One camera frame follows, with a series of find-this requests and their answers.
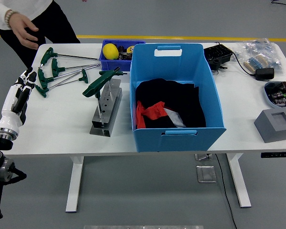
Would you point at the yellow tape measure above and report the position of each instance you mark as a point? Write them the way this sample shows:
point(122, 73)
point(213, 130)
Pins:
point(131, 48)

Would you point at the light blue folding box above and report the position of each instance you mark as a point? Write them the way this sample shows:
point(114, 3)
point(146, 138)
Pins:
point(181, 143)

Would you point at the dark blue plastic bin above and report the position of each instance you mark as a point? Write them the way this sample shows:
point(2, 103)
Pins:
point(114, 64)

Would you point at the white table leg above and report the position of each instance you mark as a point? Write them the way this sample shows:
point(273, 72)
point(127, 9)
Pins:
point(240, 186)
point(74, 186)

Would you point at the white grey cloth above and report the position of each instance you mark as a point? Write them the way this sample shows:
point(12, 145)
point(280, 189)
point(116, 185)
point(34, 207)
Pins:
point(176, 118)

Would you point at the orange cloth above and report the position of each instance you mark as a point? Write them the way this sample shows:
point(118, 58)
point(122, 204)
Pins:
point(155, 111)

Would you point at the grey metal tool rack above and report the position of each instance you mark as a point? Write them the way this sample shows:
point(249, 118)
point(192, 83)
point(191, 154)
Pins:
point(114, 109)

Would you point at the person's right hand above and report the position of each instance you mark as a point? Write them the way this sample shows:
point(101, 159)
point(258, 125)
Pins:
point(20, 26)

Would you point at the black power adapter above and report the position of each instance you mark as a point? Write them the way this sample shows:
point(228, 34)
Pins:
point(264, 74)

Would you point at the beige resistor tape strip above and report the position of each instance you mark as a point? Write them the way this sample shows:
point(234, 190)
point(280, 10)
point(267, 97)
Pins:
point(256, 63)

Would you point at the black cloth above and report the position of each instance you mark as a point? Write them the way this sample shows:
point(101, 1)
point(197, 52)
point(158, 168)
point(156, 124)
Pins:
point(176, 100)

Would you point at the person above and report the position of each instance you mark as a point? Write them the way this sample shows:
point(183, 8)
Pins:
point(54, 28)

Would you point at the black table control panel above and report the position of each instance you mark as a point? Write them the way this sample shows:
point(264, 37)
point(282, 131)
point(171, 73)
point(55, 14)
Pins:
point(276, 154)

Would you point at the clear plastic parts bags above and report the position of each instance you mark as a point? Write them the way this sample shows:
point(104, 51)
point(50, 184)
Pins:
point(259, 47)

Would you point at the grey block with square recess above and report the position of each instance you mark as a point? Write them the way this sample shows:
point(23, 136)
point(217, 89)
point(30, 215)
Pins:
point(274, 131)

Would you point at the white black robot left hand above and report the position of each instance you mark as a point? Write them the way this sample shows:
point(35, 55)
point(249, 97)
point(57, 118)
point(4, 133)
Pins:
point(13, 95)

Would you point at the small metal floor plate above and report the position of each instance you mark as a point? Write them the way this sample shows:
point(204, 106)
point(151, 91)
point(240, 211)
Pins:
point(203, 157)

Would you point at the yellow lemon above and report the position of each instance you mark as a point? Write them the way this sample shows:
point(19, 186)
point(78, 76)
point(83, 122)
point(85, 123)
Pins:
point(110, 51)

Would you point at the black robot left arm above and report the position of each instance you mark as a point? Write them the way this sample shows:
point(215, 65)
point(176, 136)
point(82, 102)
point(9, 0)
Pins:
point(0, 167)

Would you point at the black plastic tray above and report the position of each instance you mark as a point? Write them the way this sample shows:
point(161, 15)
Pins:
point(217, 53)

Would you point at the blue oval dish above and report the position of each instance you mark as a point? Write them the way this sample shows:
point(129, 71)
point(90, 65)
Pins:
point(268, 94)

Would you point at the large metal floor plate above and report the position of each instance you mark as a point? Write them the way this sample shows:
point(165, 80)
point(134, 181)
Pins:
point(206, 174)

